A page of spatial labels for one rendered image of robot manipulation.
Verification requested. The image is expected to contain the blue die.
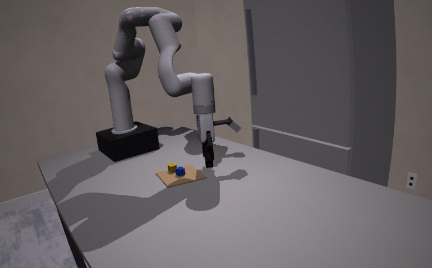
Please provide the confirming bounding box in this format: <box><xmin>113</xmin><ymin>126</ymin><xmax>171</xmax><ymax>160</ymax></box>
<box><xmin>175</xmin><ymin>167</ymin><xmax>185</xmax><ymax>176</ymax></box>

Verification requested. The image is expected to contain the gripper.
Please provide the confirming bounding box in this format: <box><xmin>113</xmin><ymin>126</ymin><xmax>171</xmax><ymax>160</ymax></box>
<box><xmin>194</xmin><ymin>111</ymin><xmax>215</xmax><ymax>161</ymax></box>

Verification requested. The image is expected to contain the yellow die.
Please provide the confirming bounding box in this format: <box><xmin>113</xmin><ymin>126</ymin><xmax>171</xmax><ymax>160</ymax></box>
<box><xmin>168</xmin><ymin>163</ymin><xmax>177</xmax><ymax>173</ymax></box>

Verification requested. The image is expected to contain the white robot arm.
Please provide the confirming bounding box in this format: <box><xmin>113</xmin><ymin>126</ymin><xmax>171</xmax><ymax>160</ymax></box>
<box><xmin>105</xmin><ymin>7</ymin><xmax>215</xmax><ymax>135</ymax></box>

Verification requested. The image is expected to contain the tan flat square mat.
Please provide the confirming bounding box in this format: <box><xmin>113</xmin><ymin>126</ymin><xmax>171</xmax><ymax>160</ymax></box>
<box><xmin>156</xmin><ymin>165</ymin><xmax>207</xmax><ymax>187</ymax></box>

